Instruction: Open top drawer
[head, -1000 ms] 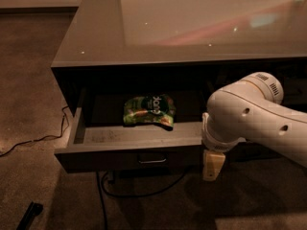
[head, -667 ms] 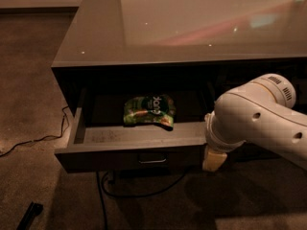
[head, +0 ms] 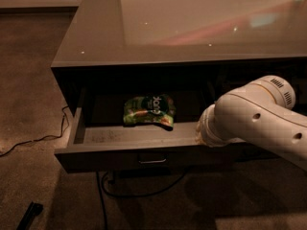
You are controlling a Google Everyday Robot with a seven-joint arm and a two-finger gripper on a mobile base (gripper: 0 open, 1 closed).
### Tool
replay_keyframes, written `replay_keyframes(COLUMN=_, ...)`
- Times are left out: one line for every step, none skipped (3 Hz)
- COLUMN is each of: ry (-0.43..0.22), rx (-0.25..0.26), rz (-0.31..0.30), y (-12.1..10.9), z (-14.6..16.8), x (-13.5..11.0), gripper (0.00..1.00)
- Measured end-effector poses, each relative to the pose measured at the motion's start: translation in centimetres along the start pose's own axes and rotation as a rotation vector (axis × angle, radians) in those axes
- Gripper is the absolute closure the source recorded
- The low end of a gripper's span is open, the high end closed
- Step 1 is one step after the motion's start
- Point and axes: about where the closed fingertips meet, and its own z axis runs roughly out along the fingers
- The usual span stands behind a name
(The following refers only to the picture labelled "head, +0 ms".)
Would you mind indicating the green snack bag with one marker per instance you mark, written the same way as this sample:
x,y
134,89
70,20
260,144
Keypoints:
x,y
158,109

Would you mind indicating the grey drawer cabinet counter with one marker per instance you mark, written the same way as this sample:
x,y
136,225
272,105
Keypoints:
x,y
154,47

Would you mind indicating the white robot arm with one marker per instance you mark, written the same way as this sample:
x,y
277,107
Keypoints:
x,y
259,113

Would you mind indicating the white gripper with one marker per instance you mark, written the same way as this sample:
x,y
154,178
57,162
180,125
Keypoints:
x,y
206,125

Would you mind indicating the black bar on floor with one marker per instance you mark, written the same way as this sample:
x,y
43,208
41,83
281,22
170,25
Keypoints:
x,y
33,210

